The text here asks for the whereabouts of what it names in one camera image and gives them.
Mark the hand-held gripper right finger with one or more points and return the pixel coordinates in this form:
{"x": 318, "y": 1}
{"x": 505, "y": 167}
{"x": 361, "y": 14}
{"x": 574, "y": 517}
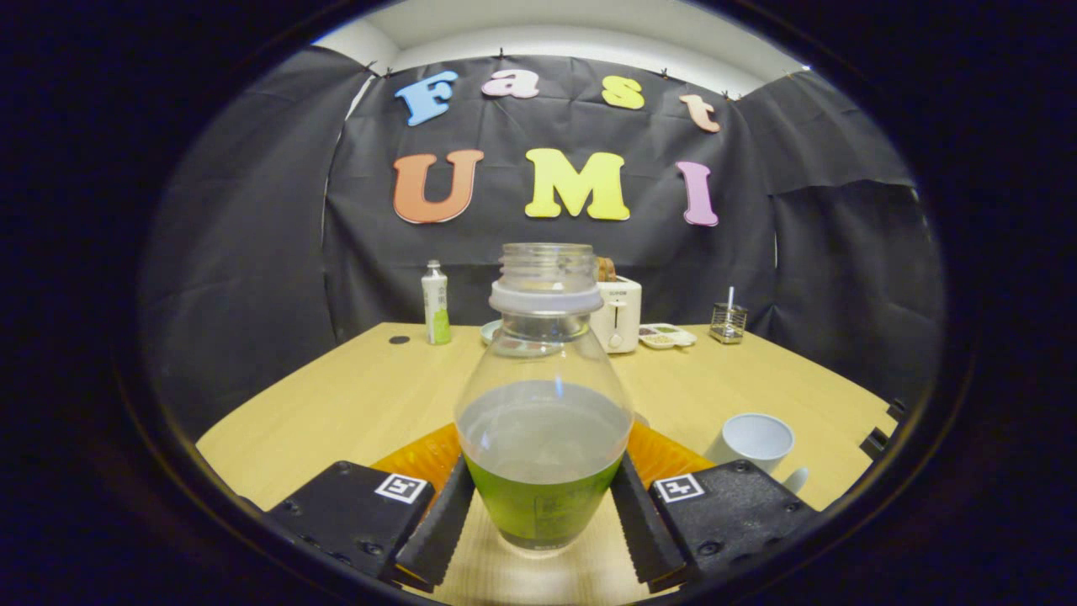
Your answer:
{"x": 644, "y": 530}

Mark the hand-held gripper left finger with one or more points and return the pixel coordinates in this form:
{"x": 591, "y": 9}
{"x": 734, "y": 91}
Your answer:
{"x": 437, "y": 530}

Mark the clear juice bottle green label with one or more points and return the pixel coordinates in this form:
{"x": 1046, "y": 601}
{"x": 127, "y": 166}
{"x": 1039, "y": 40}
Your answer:
{"x": 543, "y": 505}

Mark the light blue cup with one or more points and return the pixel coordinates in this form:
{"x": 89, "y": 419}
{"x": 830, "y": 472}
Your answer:
{"x": 757, "y": 438}

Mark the slim white green bottle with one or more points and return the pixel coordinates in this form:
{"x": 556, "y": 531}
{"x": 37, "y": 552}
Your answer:
{"x": 436, "y": 307}

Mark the wooden table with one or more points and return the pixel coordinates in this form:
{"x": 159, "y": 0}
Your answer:
{"x": 379, "y": 396}

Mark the white divided snack tray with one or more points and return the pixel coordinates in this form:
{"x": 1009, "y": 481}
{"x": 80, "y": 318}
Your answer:
{"x": 666, "y": 337}

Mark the pale green plate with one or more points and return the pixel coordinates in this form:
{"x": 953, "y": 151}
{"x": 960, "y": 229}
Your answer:
{"x": 489, "y": 333}

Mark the white toaster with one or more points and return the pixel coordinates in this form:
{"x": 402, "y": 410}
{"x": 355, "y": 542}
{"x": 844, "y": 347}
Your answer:
{"x": 621, "y": 316}

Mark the black table clamp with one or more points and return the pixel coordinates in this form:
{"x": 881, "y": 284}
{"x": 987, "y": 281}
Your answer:
{"x": 896, "y": 410}
{"x": 874, "y": 443}

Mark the toast slice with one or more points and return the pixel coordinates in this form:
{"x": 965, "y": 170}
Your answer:
{"x": 606, "y": 269}

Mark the black backdrop cloth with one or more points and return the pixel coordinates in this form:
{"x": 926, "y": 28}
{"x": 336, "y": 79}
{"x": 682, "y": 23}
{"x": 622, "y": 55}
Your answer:
{"x": 505, "y": 236}

